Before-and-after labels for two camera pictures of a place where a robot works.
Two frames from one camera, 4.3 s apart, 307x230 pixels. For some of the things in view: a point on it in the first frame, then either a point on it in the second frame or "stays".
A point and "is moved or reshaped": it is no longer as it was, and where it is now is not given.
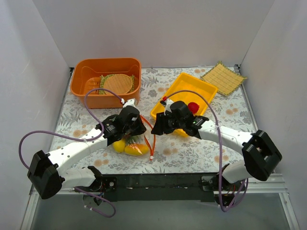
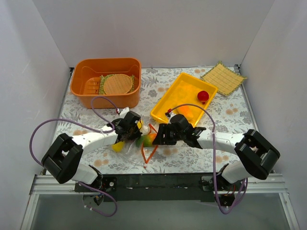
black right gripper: (163, 124) -> (161, 133)
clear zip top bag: (141, 144) is moved or reshaped
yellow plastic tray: (187, 82) stays
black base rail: (183, 186) stays
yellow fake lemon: (119, 146) stays
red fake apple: (193, 107) -> (203, 96)
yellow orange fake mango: (136, 149) is moved or reshaped
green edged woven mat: (102, 79) stays
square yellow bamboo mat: (224, 79) stays
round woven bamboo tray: (118, 84) stays
